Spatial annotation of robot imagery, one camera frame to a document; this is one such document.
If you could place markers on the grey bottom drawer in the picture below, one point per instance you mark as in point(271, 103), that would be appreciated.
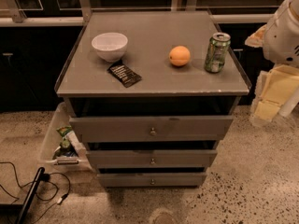
point(152, 180)

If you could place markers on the green soda can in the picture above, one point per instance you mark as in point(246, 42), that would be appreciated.
point(218, 46)

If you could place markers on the grey drawer cabinet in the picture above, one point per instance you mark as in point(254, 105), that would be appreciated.
point(89, 90)

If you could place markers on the black flat bar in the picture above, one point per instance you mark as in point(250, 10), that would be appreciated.
point(30, 196)

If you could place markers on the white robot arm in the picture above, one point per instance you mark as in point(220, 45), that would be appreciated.
point(279, 39)

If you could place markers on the grey middle drawer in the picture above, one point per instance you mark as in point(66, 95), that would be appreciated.
point(151, 158)

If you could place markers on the green chip bag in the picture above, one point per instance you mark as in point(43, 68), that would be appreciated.
point(63, 131)

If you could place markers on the orange fruit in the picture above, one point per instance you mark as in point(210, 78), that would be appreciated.
point(179, 56)

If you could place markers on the metal railing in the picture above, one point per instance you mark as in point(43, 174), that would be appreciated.
point(80, 11)

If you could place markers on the white ceramic bowl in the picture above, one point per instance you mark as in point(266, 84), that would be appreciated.
point(110, 46)

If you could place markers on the black snack packet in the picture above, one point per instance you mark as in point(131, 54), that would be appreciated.
point(126, 76)

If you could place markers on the grey drawer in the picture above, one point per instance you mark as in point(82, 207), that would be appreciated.
point(151, 158)
point(152, 180)
point(150, 129)

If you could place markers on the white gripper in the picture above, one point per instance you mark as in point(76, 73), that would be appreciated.
point(281, 39)

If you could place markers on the clear plastic bin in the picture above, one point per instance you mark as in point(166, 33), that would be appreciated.
point(51, 142)

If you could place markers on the grey top drawer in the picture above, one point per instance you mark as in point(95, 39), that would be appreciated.
point(150, 129)

